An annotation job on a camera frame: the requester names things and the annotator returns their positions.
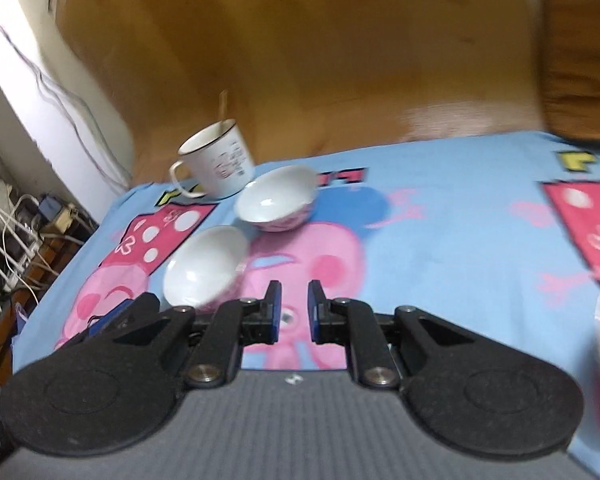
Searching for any brown seat cushion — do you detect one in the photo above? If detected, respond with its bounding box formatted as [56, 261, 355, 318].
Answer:
[530, 0, 600, 146]

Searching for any wooden side table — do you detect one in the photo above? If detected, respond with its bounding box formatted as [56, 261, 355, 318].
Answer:
[0, 220, 98, 391]

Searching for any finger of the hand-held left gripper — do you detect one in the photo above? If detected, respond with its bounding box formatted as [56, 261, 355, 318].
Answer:
[87, 291, 161, 338]

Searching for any small pink floral bowl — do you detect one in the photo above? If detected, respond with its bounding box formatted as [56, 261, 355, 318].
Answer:
[235, 165, 319, 234]
[162, 225, 251, 313]

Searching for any thin dark wall cable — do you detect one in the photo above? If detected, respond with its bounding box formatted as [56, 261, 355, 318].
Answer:
[0, 2, 133, 188]

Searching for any wooden board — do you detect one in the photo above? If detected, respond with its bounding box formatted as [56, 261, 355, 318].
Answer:
[55, 0, 548, 186]

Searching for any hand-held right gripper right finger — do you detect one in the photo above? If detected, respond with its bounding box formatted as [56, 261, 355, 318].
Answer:
[308, 280, 503, 390]

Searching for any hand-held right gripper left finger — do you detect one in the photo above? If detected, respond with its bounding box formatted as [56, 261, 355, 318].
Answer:
[87, 280, 283, 390]

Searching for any white router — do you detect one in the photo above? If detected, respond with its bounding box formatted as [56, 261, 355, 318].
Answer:
[0, 205, 43, 306]

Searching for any cartoon pig printed blanket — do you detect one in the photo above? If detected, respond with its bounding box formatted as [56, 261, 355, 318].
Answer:
[10, 130, 600, 480]

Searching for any white enamel mug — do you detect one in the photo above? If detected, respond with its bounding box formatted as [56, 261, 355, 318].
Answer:
[169, 119, 256, 201]

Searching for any white power adapter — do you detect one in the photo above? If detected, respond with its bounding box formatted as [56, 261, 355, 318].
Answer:
[37, 195, 81, 233]

